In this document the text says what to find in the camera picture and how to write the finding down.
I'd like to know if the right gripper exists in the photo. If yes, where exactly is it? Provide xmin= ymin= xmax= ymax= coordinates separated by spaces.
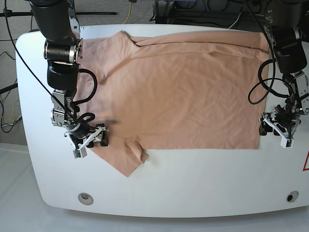
xmin=64 ymin=123 xmax=109 ymax=150

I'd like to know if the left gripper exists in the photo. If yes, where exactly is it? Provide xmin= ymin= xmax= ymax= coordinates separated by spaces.
xmin=259 ymin=106 xmax=301 ymax=139

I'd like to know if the peach pink T-shirt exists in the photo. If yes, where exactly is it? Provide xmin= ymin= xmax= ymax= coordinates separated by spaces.
xmin=80 ymin=31 xmax=268 ymax=176

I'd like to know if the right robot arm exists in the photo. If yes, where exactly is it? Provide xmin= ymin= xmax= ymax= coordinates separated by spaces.
xmin=29 ymin=0 xmax=108 ymax=157

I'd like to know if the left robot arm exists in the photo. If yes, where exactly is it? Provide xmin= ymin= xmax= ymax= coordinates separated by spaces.
xmin=259 ymin=0 xmax=309 ymax=148

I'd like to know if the red triangle warning sticker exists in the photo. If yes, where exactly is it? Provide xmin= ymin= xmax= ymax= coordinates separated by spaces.
xmin=303 ymin=152 xmax=309 ymax=171

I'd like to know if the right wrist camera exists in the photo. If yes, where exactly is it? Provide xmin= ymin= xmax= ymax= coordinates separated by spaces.
xmin=73 ymin=147 xmax=87 ymax=159

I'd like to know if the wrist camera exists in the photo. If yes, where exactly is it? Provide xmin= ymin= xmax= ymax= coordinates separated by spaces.
xmin=73 ymin=147 xmax=87 ymax=159
xmin=281 ymin=137 xmax=294 ymax=148

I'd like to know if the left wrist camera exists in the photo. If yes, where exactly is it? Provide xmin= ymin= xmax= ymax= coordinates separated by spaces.
xmin=281 ymin=137 xmax=294 ymax=148

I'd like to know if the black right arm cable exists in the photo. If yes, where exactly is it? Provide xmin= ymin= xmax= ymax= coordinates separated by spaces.
xmin=71 ymin=68 xmax=98 ymax=126

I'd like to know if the left table cable grommet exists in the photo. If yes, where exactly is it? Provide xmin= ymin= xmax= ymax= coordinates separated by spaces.
xmin=78 ymin=193 xmax=94 ymax=205

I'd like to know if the table cable grommet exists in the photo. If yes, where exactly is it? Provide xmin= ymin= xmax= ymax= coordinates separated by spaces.
xmin=286 ymin=190 xmax=299 ymax=203
xmin=78 ymin=193 xmax=94 ymax=205

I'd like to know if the right table cable grommet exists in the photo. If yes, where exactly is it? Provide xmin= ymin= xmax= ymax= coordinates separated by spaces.
xmin=286 ymin=190 xmax=299 ymax=203

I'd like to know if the white cable top right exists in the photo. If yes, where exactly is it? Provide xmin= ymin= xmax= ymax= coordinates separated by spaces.
xmin=228 ymin=11 xmax=244 ymax=29

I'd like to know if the yellow cable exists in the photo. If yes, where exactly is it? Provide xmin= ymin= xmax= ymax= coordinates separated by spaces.
xmin=123 ymin=2 xmax=133 ymax=25

